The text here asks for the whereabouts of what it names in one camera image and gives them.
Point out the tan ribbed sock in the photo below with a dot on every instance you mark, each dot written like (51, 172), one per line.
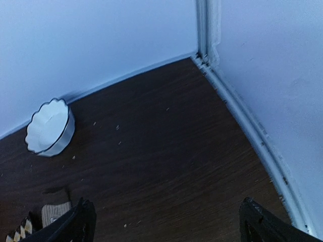
(50, 213)

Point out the right aluminium corner post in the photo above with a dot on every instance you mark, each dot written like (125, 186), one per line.
(209, 14)

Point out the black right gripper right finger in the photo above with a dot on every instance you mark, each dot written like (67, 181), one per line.
(258, 224)

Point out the brown argyle patterned sock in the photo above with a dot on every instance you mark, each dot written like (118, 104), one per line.
(27, 227)

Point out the white scalloped ceramic bowl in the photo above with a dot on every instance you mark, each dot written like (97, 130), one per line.
(50, 129)

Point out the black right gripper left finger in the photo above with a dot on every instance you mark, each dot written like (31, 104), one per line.
(78, 224)

